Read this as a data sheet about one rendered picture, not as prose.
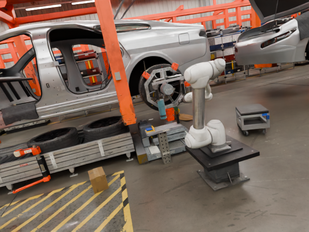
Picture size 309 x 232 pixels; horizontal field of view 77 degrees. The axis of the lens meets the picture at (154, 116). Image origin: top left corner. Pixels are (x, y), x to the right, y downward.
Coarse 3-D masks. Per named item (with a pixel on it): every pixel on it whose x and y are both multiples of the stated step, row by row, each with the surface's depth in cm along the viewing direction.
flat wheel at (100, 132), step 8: (96, 120) 314; (104, 120) 313; (112, 120) 314; (120, 120) 284; (88, 128) 273; (96, 128) 265; (104, 128) 260; (112, 128) 263; (120, 128) 272; (128, 128) 291; (88, 136) 269; (96, 136) 263; (104, 136) 262
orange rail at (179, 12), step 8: (240, 0) 892; (248, 0) 899; (192, 8) 849; (200, 8) 857; (208, 8) 865; (216, 8) 873; (224, 8) 881; (144, 16) 811; (152, 16) 818; (160, 16) 826; (168, 16) 833; (176, 16) 843; (208, 16) 1093; (232, 16) 1128; (8, 40) 720; (24, 40) 740; (8, 48) 910
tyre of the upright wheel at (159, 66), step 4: (160, 64) 260; (164, 64) 261; (168, 64) 263; (148, 68) 276; (152, 68) 259; (156, 68) 260; (160, 68) 261; (148, 72) 259; (180, 72) 268; (140, 80) 270; (144, 80) 260; (184, 80) 272; (140, 84) 263; (140, 88) 263; (144, 88) 262; (140, 92) 266; (144, 92) 263; (140, 96) 283; (144, 96) 264; (144, 100) 266; (148, 104) 268; (152, 104) 269; (152, 108) 271; (156, 108) 272
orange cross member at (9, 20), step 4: (0, 12) 374; (0, 16) 371; (4, 16) 385; (8, 16) 403; (0, 20) 388; (4, 20) 392; (8, 20) 399; (12, 20) 418; (8, 24) 406; (12, 28) 422; (16, 36) 429
